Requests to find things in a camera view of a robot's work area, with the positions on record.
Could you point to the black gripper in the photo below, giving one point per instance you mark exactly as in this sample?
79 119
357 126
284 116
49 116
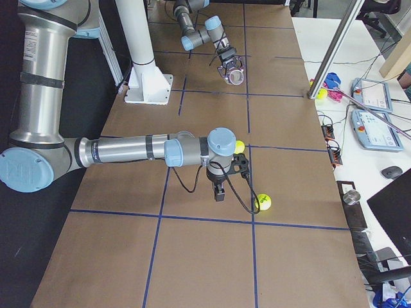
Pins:
215 179
227 57

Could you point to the clear tennis ball can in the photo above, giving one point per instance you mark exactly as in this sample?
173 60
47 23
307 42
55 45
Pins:
235 77

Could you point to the yellow Roland Garros tennis ball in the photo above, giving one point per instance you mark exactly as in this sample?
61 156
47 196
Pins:
262 202

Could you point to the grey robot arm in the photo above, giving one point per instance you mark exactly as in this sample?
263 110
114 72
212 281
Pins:
88 99
212 31

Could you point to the yellow Wilson tennis ball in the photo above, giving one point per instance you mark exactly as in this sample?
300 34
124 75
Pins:
239 147

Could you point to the spare tennis ball left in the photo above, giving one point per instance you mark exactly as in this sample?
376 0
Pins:
322 94

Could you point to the blue cloth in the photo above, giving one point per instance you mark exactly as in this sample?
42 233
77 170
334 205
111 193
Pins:
332 81

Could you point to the pink cloth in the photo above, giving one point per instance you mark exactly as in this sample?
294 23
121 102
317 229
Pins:
333 94

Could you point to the black power strip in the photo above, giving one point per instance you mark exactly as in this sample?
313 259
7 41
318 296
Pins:
333 147

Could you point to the far teach pendant tablet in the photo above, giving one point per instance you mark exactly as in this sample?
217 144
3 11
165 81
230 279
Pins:
373 94

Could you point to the teach pendant tablet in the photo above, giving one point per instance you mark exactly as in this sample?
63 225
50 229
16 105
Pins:
374 134
373 94

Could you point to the near teach pendant tablet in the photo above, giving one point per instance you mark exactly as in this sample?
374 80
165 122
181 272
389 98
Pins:
374 134

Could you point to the black computer mouse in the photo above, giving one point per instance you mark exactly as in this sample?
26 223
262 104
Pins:
391 172

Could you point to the black computer monitor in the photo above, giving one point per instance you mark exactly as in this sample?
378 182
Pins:
391 207

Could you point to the aluminium frame post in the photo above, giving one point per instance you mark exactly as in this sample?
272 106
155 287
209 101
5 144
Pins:
343 28

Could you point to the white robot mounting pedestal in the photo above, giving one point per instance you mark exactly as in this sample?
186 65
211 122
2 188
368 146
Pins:
147 84

